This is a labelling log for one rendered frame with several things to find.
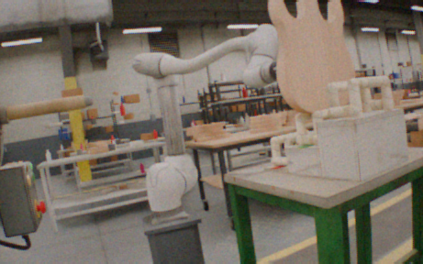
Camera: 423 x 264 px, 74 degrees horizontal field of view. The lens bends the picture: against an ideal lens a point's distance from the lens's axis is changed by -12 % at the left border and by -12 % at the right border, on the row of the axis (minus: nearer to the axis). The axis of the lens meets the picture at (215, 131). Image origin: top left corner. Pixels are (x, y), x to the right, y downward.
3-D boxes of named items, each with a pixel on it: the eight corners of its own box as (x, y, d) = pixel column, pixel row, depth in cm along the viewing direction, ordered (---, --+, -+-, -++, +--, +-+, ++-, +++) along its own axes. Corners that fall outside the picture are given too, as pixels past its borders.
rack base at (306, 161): (323, 178, 93) (319, 148, 93) (287, 173, 108) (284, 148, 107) (372, 159, 106) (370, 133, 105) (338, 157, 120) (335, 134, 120)
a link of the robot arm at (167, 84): (161, 198, 168) (179, 187, 188) (188, 197, 162) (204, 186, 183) (141, 55, 163) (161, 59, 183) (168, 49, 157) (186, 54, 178)
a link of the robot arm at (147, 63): (160, 50, 145) (172, 53, 158) (128, 49, 151) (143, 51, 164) (156, 78, 147) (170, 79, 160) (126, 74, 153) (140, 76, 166)
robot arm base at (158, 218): (141, 217, 161) (139, 207, 160) (182, 209, 167) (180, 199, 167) (144, 228, 143) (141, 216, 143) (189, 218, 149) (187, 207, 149)
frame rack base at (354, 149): (361, 182, 80) (355, 119, 79) (321, 178, 93) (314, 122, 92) (409, 159, 93) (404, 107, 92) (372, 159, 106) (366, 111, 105)
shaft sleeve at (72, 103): (6, 104, 63) (10, 114, 66) (5, 113, 61) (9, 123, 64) (83, 92, 71) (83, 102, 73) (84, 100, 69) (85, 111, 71)
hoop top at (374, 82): (354, 89, 81) (352, 78, 81) (346, 91, 84) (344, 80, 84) (392, 84, 91) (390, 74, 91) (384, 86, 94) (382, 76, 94)
